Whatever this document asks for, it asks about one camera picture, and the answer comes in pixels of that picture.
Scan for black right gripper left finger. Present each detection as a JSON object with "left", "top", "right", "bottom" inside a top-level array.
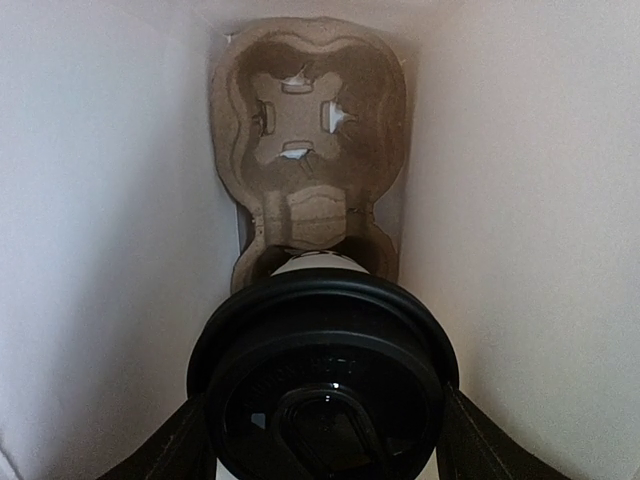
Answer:
[{"left": 99, "top": 394, "right": 210, "bottom": 480}]

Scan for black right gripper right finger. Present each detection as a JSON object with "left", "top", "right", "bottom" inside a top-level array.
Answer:
[{"left": 439, "top": 386, "right": 568, "bottom": 480}]

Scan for black cup lid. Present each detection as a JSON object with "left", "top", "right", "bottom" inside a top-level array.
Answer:
[{"left": 185, "top": 272, "right": 459, "bottom": 480}]

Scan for white paper coffee cup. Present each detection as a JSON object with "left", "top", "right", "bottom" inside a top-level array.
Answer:
[{"left": 214, "top": 249, "right": 436, "bottom": 480}]

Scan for brown paper bag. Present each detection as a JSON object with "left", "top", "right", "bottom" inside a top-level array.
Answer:
[{"left": 1, "top": 1, "right": 639, "bottom": 479}]

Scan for brown cardboard cup carrier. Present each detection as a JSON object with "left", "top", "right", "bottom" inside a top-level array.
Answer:
[{"left": 209, "top": 17, "right": 408, "bottom": 290}]

